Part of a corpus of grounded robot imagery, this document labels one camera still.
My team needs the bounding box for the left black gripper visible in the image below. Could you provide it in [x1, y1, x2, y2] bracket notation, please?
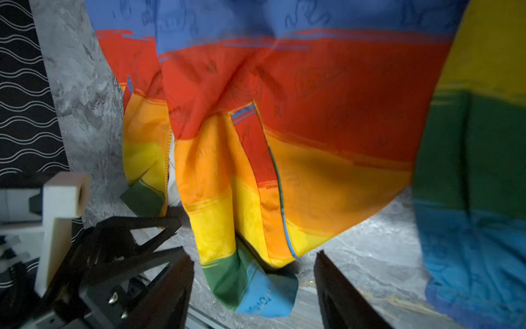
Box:
[24, 217, 187, 328]

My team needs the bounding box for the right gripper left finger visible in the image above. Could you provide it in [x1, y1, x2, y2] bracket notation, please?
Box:
[119, 254, 194, 328]

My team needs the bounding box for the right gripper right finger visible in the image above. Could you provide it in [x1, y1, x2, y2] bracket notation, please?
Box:
[314, 251, 392, 329]

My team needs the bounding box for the rainbow striped jacket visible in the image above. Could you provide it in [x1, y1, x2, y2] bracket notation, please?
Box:
[86, 1, 525, 328]

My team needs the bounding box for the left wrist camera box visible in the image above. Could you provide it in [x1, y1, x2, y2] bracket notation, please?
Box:
[1, 171, 90, 296]

